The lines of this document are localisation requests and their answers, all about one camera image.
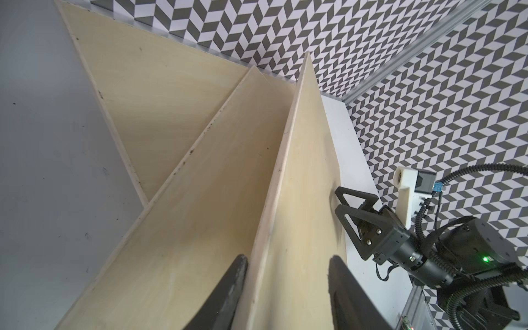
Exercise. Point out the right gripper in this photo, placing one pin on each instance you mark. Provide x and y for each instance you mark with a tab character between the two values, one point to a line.
373	234

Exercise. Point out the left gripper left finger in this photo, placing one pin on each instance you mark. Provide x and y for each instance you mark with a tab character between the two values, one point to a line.
219	309

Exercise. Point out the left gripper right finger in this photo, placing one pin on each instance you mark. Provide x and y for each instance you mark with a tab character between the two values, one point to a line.
351	308

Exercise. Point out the plywood board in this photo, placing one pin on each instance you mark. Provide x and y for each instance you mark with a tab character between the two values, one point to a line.
156	95
205	215
286	285

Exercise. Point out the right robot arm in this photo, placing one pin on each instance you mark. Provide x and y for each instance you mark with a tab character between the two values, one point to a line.
467	262

